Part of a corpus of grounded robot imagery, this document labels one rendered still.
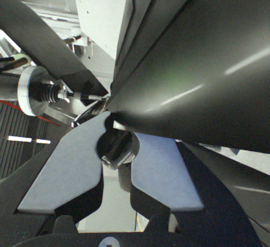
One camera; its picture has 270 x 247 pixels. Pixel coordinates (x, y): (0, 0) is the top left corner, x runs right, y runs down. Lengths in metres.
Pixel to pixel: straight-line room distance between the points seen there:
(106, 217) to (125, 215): 0.73
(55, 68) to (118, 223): 7.57
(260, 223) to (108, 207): 7.37
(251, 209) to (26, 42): 0.40
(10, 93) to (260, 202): 0.34
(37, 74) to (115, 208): 7.42
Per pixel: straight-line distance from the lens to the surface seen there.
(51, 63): 0.33
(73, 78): 0.33
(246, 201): 0.27
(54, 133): 13.08
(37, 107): 0.27
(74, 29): 0.83
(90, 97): 0.25
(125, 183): 0.54
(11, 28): 0.34
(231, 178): 0.27
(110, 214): 7.65
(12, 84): 0.27
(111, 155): 0.27
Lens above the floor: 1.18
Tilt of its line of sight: 6 degrees down
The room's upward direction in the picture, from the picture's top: 84 degrees counter-clockwise
